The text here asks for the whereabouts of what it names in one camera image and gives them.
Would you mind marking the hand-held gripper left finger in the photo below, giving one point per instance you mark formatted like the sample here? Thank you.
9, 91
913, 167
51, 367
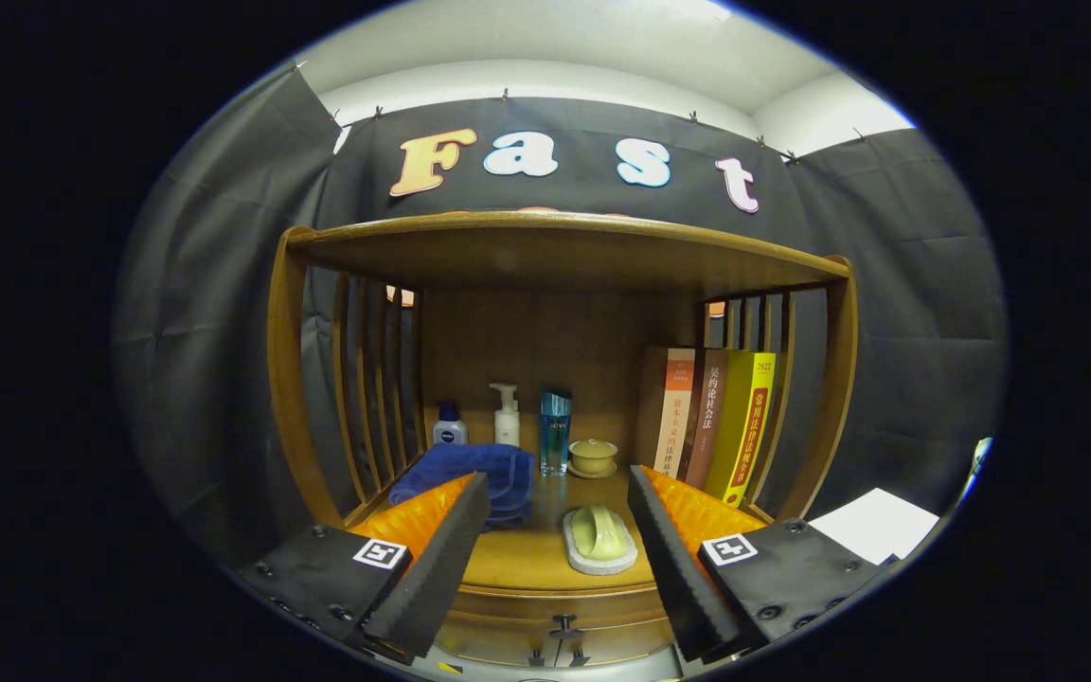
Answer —
441, 573

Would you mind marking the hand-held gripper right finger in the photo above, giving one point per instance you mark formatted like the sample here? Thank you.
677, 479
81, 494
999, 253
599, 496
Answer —
683, 578

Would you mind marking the wooden drawer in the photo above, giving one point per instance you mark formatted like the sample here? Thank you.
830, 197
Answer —
508, 616

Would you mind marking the green grey scrub brush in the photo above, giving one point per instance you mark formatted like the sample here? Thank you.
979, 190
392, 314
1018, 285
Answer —
598, 535

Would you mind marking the black drawer knob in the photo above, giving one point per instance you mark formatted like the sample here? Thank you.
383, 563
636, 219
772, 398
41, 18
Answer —
564, 625

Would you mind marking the wooden cabinet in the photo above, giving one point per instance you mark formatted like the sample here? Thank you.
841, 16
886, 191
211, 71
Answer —
545, 341

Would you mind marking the blue folded towel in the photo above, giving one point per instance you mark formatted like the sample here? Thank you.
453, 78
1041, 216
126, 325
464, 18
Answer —
498, 474

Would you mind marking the small white blue-capped bottle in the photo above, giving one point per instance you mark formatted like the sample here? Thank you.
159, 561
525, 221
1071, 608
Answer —
449, 431

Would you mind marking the beige lidded teacup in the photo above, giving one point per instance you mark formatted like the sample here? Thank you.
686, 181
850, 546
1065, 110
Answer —
593, 457

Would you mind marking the white pump bottle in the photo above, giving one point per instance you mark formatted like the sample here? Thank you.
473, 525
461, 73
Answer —
507, 426

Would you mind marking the beige orange book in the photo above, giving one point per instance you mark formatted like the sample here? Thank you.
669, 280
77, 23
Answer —
676, 417

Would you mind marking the brown book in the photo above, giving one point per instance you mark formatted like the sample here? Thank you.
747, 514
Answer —
706, 417

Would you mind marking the yellow book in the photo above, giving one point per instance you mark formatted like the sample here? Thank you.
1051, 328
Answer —
749, 426

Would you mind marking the blue glass bottle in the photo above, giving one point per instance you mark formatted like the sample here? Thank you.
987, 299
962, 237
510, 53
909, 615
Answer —
555, 436

